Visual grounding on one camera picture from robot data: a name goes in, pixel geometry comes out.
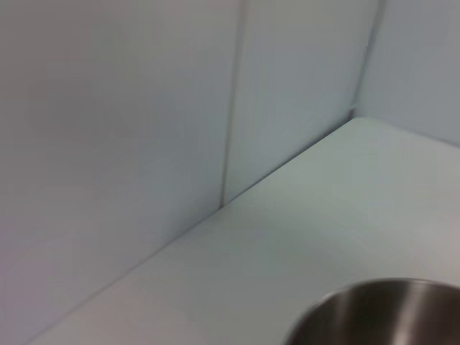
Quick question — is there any stainless steel mixing bowl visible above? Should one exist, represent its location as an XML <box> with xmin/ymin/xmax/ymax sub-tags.
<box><xmin>286</xmin><ymin>277</ymin><xmax>460</xmax><ymax>345</ymax></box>

